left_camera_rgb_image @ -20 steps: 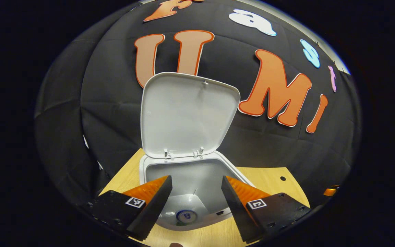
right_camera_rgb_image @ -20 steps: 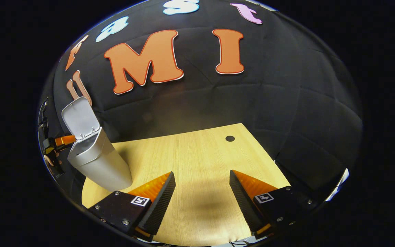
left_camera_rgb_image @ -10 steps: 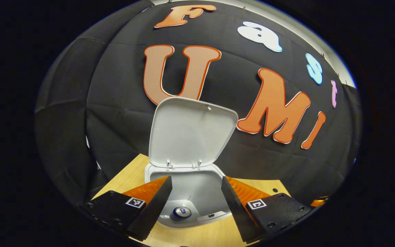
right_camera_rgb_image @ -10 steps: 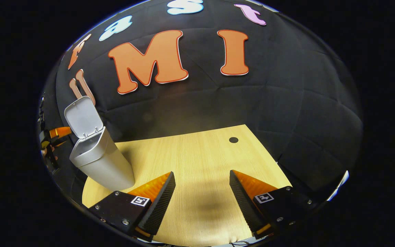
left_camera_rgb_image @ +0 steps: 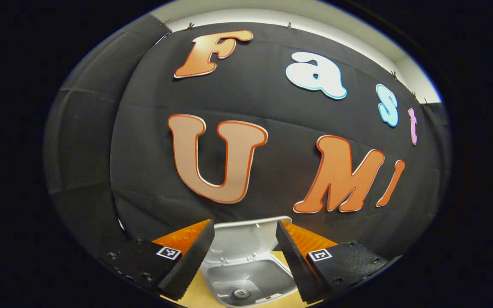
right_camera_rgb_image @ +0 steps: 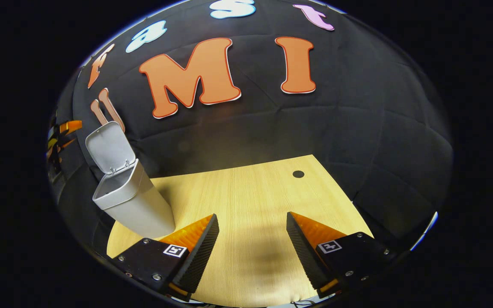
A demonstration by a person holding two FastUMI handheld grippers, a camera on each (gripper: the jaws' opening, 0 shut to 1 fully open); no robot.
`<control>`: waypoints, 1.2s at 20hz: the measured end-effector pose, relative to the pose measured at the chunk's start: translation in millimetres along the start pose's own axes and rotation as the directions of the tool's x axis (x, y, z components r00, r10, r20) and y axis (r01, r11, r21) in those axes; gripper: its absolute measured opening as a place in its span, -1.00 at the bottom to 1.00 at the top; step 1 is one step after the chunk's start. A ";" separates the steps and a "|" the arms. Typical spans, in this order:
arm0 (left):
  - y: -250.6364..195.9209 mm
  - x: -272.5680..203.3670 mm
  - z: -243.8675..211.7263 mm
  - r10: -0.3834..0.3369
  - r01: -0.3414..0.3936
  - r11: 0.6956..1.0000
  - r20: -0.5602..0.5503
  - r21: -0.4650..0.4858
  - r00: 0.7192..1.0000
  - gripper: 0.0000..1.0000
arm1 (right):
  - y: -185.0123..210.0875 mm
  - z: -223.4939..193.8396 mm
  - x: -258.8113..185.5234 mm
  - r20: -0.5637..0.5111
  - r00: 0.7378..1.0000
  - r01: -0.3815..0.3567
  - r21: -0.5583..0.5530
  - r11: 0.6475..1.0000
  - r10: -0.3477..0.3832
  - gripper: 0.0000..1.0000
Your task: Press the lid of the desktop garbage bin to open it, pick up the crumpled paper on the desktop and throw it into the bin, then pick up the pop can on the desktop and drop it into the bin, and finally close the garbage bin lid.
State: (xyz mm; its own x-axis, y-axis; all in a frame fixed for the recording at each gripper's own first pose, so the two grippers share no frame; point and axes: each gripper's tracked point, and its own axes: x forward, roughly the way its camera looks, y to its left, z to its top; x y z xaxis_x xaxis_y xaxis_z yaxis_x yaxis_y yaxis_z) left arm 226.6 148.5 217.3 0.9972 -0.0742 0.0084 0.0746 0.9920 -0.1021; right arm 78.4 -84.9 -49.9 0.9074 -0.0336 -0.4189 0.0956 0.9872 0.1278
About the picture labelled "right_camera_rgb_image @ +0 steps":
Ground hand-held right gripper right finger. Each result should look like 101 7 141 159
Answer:
286 212 401 300

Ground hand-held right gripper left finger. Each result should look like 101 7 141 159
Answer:
110 214 220 302

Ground white desktop garbage bin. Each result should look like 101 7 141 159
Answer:
85 121 176 239

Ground wooden desktop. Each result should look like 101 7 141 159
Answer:
107 154 374 308

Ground black backdrop cloth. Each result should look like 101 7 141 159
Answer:
50 0 453 257

